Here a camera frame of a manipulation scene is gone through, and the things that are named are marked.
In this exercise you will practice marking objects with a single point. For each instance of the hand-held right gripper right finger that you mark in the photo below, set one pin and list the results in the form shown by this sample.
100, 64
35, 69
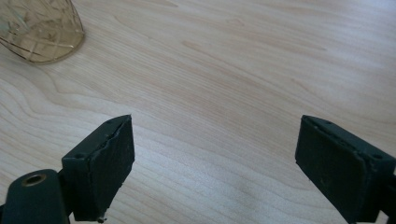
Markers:
339, 168

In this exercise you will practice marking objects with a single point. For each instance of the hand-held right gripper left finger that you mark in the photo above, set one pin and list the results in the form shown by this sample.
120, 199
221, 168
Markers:
99, 168

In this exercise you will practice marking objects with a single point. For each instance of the amber glass mug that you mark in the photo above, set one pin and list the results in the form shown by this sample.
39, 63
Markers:
40, 31

